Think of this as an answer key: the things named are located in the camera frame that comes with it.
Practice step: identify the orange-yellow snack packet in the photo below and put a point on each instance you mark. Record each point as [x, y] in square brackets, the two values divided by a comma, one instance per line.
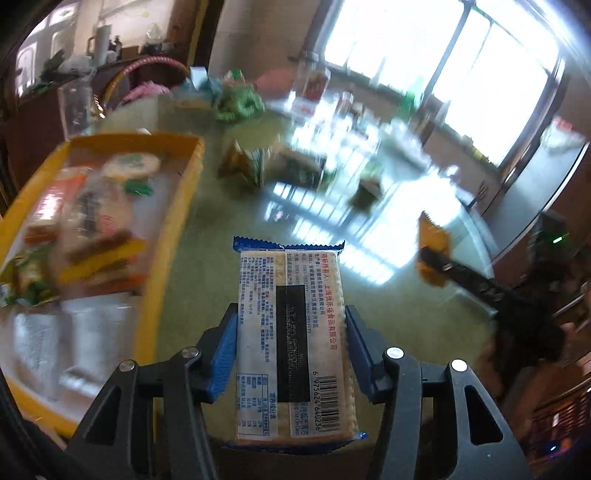
[434, 240]

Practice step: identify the pink hula hoop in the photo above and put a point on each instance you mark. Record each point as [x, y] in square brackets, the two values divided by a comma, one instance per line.
[138, 63]

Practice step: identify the round-print snack packet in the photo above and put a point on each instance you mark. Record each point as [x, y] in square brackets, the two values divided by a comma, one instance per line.
[131, 165]

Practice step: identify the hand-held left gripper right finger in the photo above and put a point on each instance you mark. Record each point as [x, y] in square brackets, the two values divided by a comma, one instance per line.
[362, 353]

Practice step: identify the pink cloth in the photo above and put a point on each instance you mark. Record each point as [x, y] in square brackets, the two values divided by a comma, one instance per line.
[145, 91]

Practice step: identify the yellow cardboard box tray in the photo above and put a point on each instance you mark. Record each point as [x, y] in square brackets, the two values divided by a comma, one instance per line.
[161, 240]

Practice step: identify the white red-label liquor bottle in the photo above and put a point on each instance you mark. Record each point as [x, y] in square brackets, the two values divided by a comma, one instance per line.
[316, 85]

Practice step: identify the green plastic bottle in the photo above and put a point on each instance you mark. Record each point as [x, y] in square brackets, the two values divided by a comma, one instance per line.
[413, 97]

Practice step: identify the white snack packet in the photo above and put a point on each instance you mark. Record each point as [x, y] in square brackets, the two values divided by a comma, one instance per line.
[99, 341]
[34, 341]

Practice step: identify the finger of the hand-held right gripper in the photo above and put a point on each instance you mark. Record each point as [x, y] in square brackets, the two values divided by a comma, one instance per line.
[466, 279]

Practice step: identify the orange cracker packet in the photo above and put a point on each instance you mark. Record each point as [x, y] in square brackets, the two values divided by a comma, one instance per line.
[51, 210]

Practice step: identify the teal tissue box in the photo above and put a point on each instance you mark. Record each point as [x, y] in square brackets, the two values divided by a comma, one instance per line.
[198, 90]

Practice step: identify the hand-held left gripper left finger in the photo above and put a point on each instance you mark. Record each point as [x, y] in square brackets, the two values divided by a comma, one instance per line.
[224, 355]

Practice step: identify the green cloth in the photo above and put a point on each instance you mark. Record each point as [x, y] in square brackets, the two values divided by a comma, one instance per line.
[240, 102]

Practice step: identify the clear plastic bag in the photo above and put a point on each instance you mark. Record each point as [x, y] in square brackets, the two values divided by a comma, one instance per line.
[74, 64]

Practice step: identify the steel thermos flask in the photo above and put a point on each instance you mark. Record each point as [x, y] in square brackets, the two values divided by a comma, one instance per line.
[436, 122]

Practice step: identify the pink hand fan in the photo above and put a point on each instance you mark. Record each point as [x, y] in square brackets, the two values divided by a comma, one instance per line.
[274, 81]

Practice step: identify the small clear bottle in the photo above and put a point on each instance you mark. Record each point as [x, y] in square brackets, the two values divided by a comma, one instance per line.
[346, 102]

